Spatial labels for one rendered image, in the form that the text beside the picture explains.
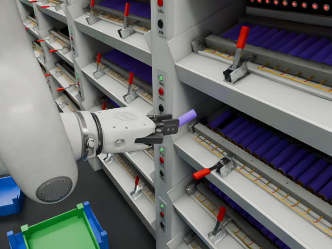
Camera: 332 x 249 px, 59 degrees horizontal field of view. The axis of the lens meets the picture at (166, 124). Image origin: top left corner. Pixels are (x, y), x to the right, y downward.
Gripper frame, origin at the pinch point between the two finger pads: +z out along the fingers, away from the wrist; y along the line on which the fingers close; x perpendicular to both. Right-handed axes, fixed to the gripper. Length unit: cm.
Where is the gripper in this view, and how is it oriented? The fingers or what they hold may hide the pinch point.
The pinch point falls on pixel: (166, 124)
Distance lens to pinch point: 59.5
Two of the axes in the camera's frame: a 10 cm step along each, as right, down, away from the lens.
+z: 8.3, -1.1, 5.4
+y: -5.4, -4.0, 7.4
